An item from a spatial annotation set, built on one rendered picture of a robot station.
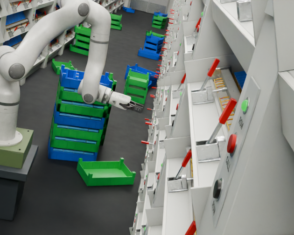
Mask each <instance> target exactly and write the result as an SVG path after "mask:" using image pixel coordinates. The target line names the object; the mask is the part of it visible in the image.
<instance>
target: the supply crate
mask: <svg viewBox="0 0 294 235"><path fill-rule="evenodd" d="M65 71H66V69H65V65H63V64H62V65H61V71H60V84H61V86H62V87H68V88H75V89H78V87H79V85H80V83H81V81H82V79H83V77H84V72H82V71H77V73H79V77H78V80H76V79H73V76H74V70H70V69H69V72H68V77H67V78H66V73H65ZM108 75H109V72H105V75H102V76H101V80H100V85H103V86H105V87H108V88H110V89H112V83H113V81H112V80H109V78H108Z"/></svg>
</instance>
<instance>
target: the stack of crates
mask: <svg viewBox="0 0 294 235"><path fill-rule="evenodd" d="M73 68H74V67H73V66H71V67H70V70H73ZM112 76H113V73H110V75H109V76H108V78H109V80H112V81H113V83H112V90H113V91H114V92H115V88H116V83H117V81H115V80H114V79H113V77H112ZM112 90H111V91H112ZM111 107H112V105H111V104H108V107H107V111H106V116H105V122H104V126H103V130H102V135H101V140H100V144H99V145H103V144H104V139H105V134H106V129H107V125H108V120H109V115H110V111H111Z"/></svg>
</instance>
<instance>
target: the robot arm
mask: <svg viewBox="0 0 294 235"><path fill-rule="evenodd" d="M57 3H58V5H59V7H60V9H58V10H56V11H54V12H52V13H50V14H48V15H46V16H44V17H42V18H41V19H40V20H39V21H38V22H37V23H36V24H35V25H34V26H33V27H32V28H31V29H30V30H29V31H28V32H27V34H26V35H25V37H24V39H23V40H22V42H21V44H20V45H19V46H18V48H17V49H14V48H12V47H10V46H0V146H14V145H17V144H19V143H20V142H21V141H22V138H23V137H22V135H21V134H20V133H19V132H18V131H16V125H17V117H18V109H19V101H20V86H19V81H20V80H21V79H23V78H24V77H25V76H26V75H27V74H28V73H29V71H30V70H31V69H32V67H33V65H34V64H35V62H36V60H37V58H38V57H39V55H40V53H41V52H42V51H43V49H44V48H45V47H46V46H47V45H48V44H49V43H50V42H51V41H52V40H53V39H54V38H55V37H56V36H57V35H59V34H60V33H61V32H63V31H64V30H66V29H69V28H70V27H73V26H75V25H77V24H79V23H81V22H82V21H85V22H87V23H89V24H91V36H90V45H89V54H88V62H87V65H86V68H85V72H84V78H83V79H82V81H81V83H80V85H79V87H78V91H77V93H78V94H79V95H82V99H83V101H84V102H85V103H86V104H92V103H94V102H95V101H98V102H100V103H103V104H106V103H107V104H111V105H114V106H116V107H118V108H121V109H124V110H132V111H135V112H138V113H141V111H142V109H143V105H141V104H139V103H136V102H134V101H132V100H131V97H130V96H127V95H124V94H121V93H117V92H114V91H113V90H112V89H110V88H108V87H105V86H103V85H100V80H101V76H102V73H103V70H104V67H105V62H106V56H107V50H108V43H109V36H110V29H111V16H110V14H109V12H108V11H107V10H106V9H105V8H104V7H103V6H101V5H99V4H98V3H96V2H94V1H92V0H57ZM111 90H112V91H111Z"/></svg>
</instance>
